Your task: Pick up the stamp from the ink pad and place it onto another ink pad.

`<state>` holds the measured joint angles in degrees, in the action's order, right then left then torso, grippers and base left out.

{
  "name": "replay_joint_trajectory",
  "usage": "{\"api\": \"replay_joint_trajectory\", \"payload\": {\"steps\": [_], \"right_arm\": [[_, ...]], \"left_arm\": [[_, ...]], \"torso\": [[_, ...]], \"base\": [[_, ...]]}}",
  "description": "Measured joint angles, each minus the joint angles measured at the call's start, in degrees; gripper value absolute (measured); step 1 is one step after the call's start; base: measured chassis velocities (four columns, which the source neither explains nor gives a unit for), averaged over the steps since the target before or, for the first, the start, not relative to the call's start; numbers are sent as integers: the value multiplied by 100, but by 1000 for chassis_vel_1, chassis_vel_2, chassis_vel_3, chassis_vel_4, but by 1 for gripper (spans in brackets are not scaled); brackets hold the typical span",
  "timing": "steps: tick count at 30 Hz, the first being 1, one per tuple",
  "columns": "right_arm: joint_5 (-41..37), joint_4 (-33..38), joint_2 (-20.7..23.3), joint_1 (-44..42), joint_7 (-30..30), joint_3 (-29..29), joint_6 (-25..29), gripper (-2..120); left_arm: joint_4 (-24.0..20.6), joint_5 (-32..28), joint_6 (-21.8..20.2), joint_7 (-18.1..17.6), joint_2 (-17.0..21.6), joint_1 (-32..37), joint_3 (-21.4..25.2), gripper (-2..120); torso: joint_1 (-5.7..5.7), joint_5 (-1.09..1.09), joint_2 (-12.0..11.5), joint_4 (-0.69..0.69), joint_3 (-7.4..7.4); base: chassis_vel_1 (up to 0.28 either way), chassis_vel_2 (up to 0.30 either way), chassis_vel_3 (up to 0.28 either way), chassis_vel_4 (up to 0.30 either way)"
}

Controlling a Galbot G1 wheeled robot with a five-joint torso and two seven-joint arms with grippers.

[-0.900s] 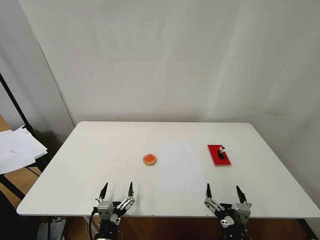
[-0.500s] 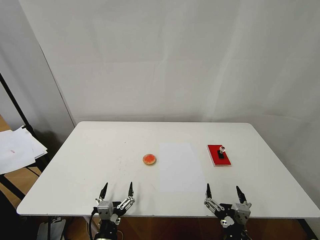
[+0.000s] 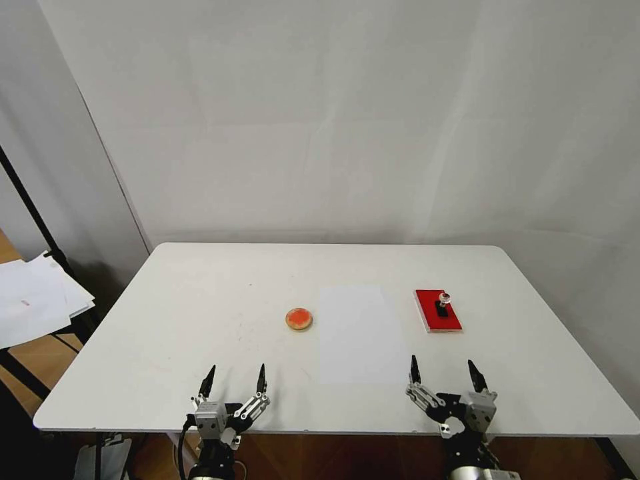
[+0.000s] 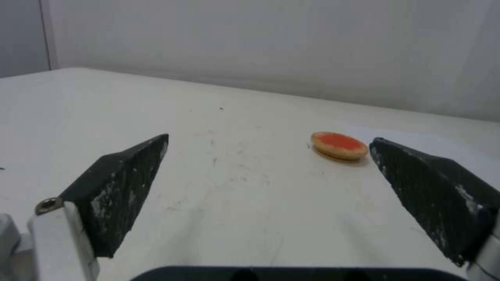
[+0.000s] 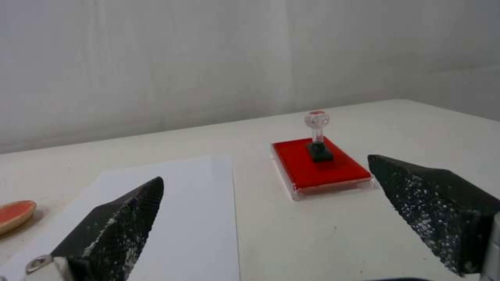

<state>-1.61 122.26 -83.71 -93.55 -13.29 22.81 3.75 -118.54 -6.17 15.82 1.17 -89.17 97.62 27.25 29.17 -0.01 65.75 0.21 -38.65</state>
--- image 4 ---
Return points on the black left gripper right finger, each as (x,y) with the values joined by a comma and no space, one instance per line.
(429,199)

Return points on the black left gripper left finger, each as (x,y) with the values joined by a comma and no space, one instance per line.
(117,187)

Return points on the round red ink pad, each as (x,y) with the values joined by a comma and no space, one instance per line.
(339,146)

